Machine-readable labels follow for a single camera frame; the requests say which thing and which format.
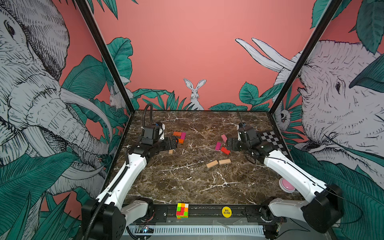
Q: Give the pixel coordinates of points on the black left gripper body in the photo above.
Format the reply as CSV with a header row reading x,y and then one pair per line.
x,y
165,144

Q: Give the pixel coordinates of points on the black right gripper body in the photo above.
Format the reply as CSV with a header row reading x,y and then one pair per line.
x,y
237,145

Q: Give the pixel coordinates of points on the pink block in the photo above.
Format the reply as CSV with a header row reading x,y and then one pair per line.
x,y
224,138

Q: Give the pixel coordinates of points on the magenta block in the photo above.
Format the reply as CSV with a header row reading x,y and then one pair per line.
x,y
218,146
183,136

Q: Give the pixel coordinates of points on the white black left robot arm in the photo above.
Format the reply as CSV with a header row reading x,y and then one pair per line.
x,y
105,217

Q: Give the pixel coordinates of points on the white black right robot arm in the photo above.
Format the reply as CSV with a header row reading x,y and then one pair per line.
x,y
322,207

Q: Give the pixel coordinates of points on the red block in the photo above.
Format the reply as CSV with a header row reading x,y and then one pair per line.
x,y
225,151

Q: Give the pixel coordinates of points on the black white checkerboard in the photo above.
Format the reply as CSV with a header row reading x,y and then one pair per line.
x,y
271,137

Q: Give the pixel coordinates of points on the pink round button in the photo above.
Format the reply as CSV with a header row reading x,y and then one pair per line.
x,y
286,186

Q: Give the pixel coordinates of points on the yellow big blind chip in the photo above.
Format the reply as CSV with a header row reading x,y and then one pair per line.
x,y
226,212

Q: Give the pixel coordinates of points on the colourful puzzle cube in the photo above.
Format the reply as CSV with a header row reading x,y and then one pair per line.
x,y
182,211

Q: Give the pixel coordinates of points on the white ventilation grille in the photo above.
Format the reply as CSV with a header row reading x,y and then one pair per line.
x,y
184,230

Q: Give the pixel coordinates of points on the small circuit board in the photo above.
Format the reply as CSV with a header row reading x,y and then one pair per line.
x,y
144,230

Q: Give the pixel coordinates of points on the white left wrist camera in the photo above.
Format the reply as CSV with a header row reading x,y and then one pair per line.
x,y
161,128

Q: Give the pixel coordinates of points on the black front rail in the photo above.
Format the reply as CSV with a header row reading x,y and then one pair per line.
x,y
164,212

